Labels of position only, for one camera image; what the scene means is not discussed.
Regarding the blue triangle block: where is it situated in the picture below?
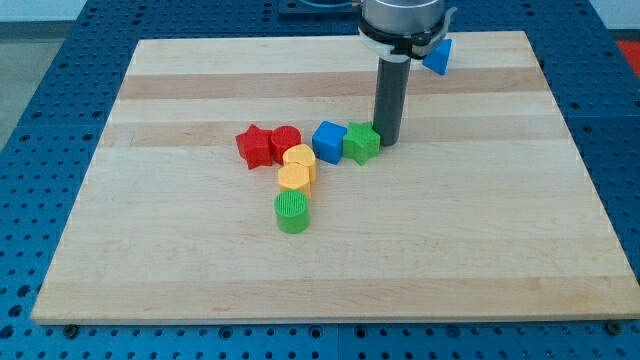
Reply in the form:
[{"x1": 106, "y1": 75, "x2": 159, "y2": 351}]
[{"x1": 422, "y1": 39, "x2": 453, "y2": 76}]

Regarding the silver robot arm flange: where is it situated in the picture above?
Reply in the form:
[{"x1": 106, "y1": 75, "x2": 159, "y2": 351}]
[{"x1": 358, "y1": 0, "x2": 458, "y2": 63}]

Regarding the yellow hexagon block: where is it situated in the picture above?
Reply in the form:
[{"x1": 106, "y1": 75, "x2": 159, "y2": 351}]
[{"x1": 278, "y1": 163, "x2": 311, "y2": 199}]

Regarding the yellow heart block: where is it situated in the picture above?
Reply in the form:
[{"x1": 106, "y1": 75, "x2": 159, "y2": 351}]
[{"x1": 282, "y1": 144, "x2": 317, "y2": 183}]

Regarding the green cylinder block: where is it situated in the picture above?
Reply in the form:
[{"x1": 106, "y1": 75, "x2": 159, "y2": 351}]
[{"x1": 274, "y1": 190, "x2": 310, "y2": 234}]

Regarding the blue cube block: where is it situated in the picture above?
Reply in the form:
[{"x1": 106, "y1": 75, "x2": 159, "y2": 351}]
[{"x1": 312, "y1": 121, "x2": 347, "y2": 165}]

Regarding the green star block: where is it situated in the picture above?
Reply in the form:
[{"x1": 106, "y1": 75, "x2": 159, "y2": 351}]
[{"x1": 343, "y1": 122, "x2": 381, "y2": 166}]

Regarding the red cylinder block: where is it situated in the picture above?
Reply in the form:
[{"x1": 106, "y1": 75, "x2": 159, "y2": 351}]
[{"x1": 270, "y1": 125, "x2": 302, "y2": 165}]

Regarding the red star block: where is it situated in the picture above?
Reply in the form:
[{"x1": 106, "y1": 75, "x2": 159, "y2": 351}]
[{"x1": 235, "y1": 124, "x2": 273, "y2": 169}]

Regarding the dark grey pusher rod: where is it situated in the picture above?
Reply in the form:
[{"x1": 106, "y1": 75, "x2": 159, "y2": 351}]
[{"x1": 373, "y1": 58, "x2": 411, "y2": 147}]

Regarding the wooden board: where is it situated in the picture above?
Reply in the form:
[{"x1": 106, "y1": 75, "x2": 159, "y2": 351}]
[{"x1": 31, "y1": 31, "x2": 639, "y2": 325}]

